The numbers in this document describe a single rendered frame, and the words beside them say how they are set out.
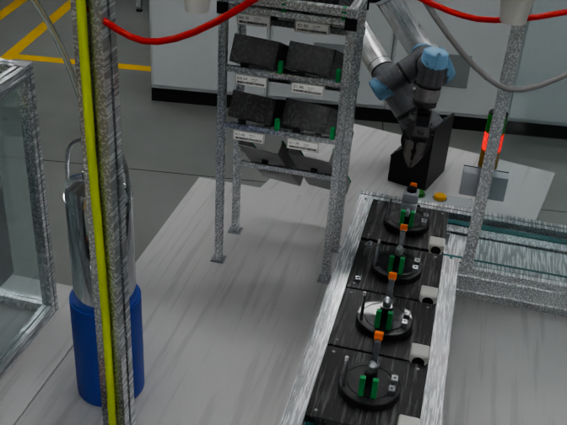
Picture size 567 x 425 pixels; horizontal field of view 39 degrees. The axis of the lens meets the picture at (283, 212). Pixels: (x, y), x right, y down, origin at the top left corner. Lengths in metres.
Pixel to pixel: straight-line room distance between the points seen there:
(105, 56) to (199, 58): 4.27
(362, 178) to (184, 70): 2.78
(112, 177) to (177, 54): 4.23
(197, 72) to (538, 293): 3.59
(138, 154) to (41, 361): 2.96
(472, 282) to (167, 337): 0.87
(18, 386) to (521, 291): 1.35
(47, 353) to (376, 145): 1.61
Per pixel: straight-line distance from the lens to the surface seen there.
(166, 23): 5.41
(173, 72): 5.51
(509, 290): 2.34
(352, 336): 1.97
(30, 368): 2.07
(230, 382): 1.98
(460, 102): 5.47
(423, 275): 2.22
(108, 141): 1.22
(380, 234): 2.37
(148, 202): 4.40
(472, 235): 2.26
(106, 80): 1.19
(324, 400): 1.79
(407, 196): 2.37
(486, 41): 5.34
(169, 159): 4.84
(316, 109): 2.16
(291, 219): 2.61
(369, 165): 3.00
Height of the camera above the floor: 2.21
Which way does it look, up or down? 31 degrees down
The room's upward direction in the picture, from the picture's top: 4 degrees clockwise
